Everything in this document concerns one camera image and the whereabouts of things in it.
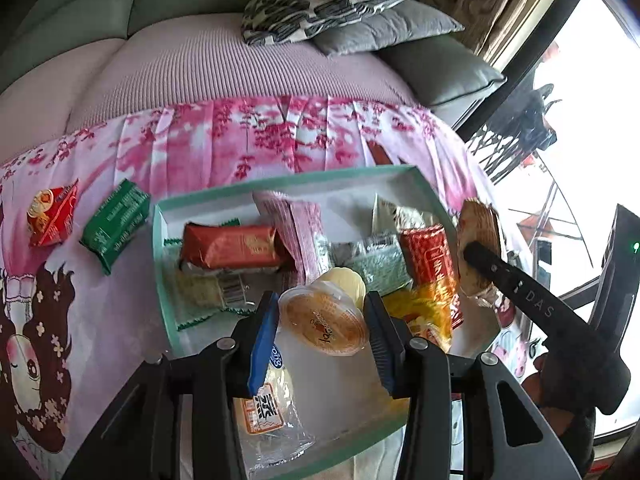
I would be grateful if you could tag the black upright device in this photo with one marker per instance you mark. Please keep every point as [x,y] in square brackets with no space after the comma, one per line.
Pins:
[615,270]

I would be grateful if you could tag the clear brown biscuit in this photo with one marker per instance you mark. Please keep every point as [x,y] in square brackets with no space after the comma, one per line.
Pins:
[475,225]

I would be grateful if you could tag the orange jelly cup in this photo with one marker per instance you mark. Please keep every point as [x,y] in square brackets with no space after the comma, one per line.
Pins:
[322,320]

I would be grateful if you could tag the pink ribbed sofa cover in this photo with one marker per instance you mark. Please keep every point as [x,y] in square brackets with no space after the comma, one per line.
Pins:
[225,60]

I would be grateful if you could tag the person's right forearm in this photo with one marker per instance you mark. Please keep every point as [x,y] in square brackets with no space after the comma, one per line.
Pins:
[570,435]

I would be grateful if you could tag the green snack packet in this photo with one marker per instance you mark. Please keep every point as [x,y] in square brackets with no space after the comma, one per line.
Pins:
[115,225]

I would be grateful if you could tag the white pudding cup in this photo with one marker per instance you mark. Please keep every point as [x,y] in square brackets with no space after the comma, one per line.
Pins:
[345,280]

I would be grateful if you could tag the black metal rack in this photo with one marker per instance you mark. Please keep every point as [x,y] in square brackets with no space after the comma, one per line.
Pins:
[530,120]

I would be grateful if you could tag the grey green sofa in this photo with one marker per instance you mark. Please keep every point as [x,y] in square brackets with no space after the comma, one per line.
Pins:
[75,0]

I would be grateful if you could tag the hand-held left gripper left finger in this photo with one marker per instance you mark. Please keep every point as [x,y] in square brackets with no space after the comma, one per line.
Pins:
[262,345]

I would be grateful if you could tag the small red snack packet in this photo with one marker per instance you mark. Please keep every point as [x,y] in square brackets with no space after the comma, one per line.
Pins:
[52,210]

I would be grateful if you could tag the brown foil snack packet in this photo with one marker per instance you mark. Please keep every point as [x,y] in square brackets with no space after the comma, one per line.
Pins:
[230,245]

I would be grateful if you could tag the grey quilted pillow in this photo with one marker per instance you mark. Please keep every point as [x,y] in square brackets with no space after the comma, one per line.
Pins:
[390,30]

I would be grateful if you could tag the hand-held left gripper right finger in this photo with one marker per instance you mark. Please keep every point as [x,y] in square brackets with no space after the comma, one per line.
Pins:
[380,345]

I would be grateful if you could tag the pink snack packet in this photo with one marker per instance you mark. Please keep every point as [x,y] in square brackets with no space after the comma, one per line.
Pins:
[300,230]

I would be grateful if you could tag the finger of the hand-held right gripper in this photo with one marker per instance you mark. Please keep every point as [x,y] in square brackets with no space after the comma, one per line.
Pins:
[515,285]

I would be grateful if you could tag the printed cartoon blanket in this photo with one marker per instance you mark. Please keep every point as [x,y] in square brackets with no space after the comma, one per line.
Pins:
[200,150]

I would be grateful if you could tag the yellow cake packet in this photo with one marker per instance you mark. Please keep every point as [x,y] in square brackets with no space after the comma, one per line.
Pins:
[420,310]

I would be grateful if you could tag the large red foil packet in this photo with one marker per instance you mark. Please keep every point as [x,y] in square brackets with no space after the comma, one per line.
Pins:
[430,255]

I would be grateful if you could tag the teal shallow tray box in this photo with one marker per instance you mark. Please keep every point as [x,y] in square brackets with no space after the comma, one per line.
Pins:
[340,187]

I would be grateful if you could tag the white steamed cake packet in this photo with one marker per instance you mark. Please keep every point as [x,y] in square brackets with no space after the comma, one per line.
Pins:
[270,410]

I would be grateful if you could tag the person's right hand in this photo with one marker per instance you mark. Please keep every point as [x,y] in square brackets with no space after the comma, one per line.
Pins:
[532,380]

